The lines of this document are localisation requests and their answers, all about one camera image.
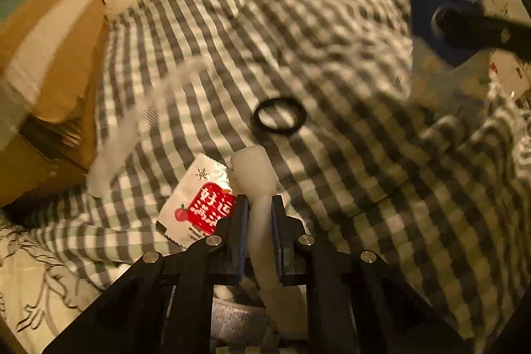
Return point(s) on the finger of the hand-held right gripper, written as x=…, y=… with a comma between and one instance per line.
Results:
x=425, y=18

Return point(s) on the floral print sheet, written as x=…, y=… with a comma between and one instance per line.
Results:
x=37, y=287

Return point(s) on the grey checked blanket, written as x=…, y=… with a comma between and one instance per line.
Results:
x=332, y=47

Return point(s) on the red and white sachet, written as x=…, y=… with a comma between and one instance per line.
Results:
x=199, y=200

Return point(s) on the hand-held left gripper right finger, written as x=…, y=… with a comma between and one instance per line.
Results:
x=278, y=246

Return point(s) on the white plastic comb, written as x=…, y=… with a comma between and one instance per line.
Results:
x=124, y=134

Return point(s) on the brown cardboard box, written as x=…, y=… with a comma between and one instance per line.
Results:
x=62, y=47

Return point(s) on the white plastic tube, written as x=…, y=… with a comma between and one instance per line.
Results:
x=253, y=175

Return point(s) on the printed cardboard box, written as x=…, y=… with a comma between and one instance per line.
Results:
x=508, y=76

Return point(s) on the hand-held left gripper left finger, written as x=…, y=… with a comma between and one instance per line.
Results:
x=238, y=242

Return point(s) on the grey printed packet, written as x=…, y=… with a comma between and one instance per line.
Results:
x=236, y=316

